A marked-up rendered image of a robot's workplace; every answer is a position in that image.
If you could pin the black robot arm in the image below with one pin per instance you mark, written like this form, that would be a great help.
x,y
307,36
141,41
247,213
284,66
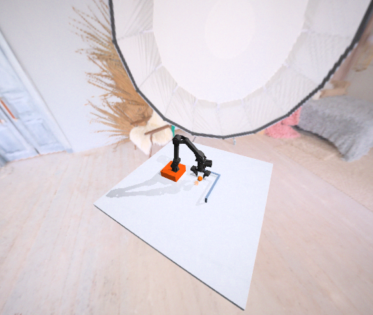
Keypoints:
x,y
200,157

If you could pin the clear low corner wall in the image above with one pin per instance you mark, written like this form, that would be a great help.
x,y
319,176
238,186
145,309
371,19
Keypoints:
x,y
213,176

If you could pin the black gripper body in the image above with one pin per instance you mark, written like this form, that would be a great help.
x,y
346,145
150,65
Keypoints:
x,y
200,169

